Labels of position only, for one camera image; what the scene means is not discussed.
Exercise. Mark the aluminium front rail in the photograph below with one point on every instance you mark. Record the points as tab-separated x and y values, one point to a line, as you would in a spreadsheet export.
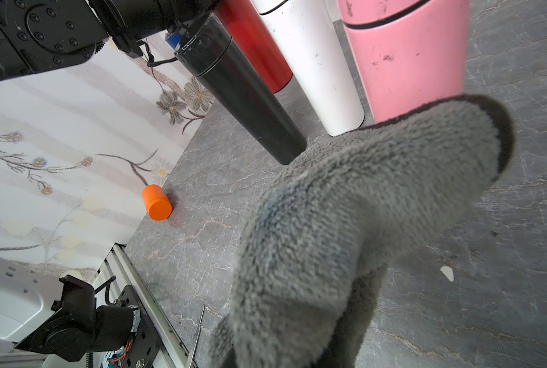
113	275

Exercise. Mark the white thermos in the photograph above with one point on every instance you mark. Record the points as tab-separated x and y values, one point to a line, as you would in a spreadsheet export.
305	34

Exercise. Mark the orange cap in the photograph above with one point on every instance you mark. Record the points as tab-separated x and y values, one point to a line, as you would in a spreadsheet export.
156	203

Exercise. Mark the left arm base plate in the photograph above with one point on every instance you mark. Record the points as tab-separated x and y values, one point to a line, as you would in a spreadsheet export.
144	342

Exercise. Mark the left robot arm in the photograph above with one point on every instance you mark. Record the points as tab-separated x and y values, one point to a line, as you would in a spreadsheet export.
38	36

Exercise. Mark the pink thermos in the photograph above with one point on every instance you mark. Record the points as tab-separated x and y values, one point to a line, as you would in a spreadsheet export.
408	52

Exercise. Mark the red thermos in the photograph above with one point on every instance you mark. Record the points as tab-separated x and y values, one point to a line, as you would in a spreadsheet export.
243	23

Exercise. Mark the black thermos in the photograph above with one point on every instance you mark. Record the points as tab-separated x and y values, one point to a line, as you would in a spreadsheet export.
212	56

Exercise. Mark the grey cloth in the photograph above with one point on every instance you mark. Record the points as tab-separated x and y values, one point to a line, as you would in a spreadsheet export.
315	250

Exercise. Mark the metal tweezers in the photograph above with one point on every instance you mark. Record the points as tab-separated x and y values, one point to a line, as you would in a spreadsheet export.
195	340

